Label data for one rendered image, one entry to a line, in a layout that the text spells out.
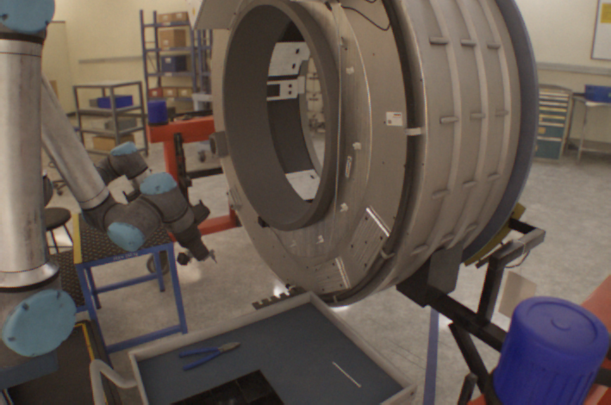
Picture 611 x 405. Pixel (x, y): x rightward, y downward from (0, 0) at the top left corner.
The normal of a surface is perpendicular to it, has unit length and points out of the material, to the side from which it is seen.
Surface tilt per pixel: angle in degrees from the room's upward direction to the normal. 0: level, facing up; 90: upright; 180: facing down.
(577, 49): 90
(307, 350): 0
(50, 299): 94
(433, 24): 64
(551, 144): 90
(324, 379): 0
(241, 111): 83
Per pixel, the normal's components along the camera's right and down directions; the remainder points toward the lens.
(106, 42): -0.32, 0.31
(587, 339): 0.00, -0.95
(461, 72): 0.51, 0.00
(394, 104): -0.85, 0.17
